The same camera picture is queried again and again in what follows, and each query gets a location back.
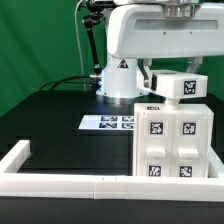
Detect white cabinet door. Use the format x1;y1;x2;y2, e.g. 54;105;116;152
135;115;173;177
171;115;208;178

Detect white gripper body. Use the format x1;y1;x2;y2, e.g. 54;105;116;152
107;3;224;59

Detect white U-shaped obstacle frame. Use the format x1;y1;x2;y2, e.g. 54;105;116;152
0;140;224;202

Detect white cabinet body box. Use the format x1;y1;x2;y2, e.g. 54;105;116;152
132;103;214;176

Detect white cabinet top block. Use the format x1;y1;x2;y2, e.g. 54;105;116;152
137;70;208;99

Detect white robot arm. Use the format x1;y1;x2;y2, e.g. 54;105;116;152
97;0;224;102

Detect white marker base sheet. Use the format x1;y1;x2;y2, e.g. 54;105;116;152
79;115;134;131

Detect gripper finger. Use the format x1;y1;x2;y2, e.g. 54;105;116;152
186;57;203;73
138;59;152;88

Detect grey thin cable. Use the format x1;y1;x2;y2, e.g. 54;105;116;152
74;0;88;92

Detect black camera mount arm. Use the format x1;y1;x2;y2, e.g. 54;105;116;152
82;0;115;76

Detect black cables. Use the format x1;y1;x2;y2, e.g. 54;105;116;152
39;75;102;92

